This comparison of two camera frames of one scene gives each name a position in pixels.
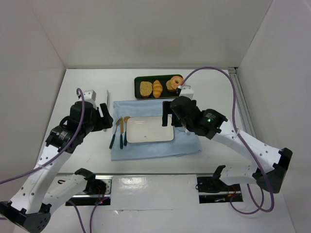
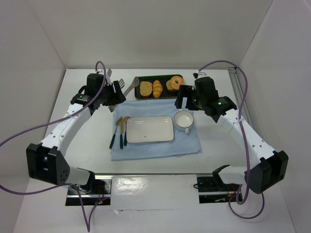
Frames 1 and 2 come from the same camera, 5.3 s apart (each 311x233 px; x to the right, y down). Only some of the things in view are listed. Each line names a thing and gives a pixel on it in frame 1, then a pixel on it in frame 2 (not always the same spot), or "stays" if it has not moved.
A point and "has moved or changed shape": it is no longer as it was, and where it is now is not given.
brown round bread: x=169 y=87 stays
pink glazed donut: x=176 y=81 stays
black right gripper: x=171 y=112 -> x=183 y=97
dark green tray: x=163 y=79 stays
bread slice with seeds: x=146 y=89 stays
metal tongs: x=108 y=102 has moved or changed shape
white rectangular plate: x=148 y=129 stays
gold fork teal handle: x=112 y=138 stays
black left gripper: x=101 y=119 -> x=114 y=92
